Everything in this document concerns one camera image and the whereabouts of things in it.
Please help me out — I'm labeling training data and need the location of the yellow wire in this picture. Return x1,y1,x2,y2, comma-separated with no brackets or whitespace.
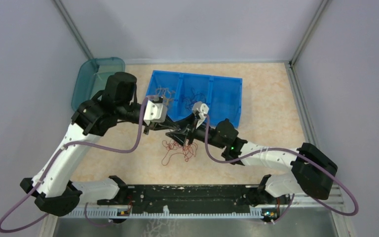
155,85,176,105

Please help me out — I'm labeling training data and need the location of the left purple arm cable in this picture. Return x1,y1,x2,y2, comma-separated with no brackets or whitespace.
0,95,159,234

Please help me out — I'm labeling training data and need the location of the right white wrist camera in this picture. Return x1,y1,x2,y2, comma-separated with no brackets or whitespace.
192,101,209,128

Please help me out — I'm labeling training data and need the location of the aluminium frame rail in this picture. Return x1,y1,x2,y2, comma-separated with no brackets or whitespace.
47,185,344,220

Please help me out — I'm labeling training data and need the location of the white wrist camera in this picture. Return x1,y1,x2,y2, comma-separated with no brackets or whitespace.
143,95,167,125
192,101,209,128

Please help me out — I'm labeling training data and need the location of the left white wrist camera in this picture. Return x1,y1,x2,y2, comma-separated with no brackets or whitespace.
143,95,167,125

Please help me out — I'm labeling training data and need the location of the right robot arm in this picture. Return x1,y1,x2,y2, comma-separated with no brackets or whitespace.
166,115,338,203

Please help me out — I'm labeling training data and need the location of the red wire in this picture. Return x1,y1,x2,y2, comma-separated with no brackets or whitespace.
161,139,198,166

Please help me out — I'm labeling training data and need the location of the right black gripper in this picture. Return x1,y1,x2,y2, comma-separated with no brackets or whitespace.
166,112,226,149

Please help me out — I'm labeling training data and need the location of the teal translucent plastic tray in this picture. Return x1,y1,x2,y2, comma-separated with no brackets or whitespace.
71,57,125,111

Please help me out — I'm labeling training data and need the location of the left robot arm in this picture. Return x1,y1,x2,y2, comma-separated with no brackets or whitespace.
20,72,179,216

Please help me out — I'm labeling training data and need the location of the blue three-compartment bin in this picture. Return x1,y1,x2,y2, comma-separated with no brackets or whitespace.
146,70,243,128

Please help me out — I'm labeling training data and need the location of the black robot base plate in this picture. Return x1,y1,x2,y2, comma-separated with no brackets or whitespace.
97,185,291,222

